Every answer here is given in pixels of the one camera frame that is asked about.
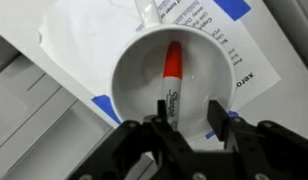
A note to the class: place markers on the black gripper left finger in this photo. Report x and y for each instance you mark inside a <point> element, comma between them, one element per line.
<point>127,153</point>

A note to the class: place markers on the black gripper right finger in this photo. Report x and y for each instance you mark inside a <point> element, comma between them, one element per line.
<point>270,150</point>

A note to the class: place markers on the red capped Sharpie marker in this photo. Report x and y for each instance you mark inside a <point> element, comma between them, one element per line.
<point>173,63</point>

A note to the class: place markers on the white blue Xerox paper wrapper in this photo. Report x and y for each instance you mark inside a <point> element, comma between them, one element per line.
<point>84,43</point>

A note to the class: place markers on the white ceramic cup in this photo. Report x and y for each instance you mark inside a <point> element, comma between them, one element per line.
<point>137,80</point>

